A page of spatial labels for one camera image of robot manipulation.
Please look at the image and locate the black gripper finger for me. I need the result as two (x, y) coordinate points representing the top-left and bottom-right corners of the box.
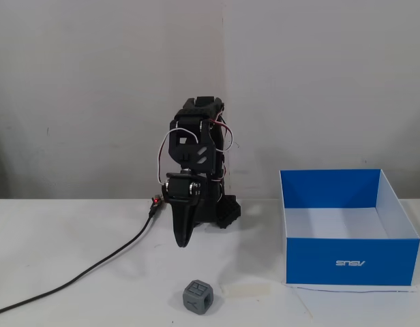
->
(167, 200), (191, 249)
(185, 201), (201, 247)

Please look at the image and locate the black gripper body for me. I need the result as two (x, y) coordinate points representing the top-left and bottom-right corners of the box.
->
(163, 172), (210, 206)

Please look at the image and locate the gray cube block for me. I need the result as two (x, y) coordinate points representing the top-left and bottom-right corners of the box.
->
(181, 279), (214, 313)

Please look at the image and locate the blue and white box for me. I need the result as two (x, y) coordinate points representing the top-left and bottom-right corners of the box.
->
(279, 168), (420, 293)

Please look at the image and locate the white red servo wire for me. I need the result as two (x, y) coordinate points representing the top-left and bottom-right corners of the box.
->
(157, 128), (201, 185)

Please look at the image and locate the black power cable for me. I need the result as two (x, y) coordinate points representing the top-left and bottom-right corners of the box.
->
(0, 205), (158, 316)

